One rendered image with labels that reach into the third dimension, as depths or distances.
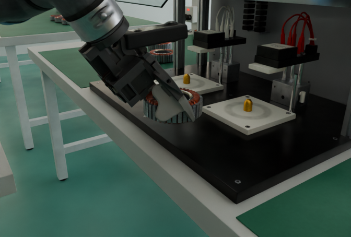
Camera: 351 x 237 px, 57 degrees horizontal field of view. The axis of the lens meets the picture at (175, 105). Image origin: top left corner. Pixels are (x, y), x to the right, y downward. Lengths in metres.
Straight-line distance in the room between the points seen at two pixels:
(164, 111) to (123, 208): 1.20
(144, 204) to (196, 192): 1.18
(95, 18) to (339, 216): 0.44
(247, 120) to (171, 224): 0.97
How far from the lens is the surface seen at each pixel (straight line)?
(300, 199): 0.54
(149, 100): 0.58
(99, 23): 0.47
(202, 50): 0.89
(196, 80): 0.95
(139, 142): 0.67
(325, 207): 0.54
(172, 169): 0.58
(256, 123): 0.69
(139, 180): 1.86
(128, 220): 1.62
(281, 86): 0.83
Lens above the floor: 1.06
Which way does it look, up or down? 22 degrees down
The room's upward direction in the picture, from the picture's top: straight up
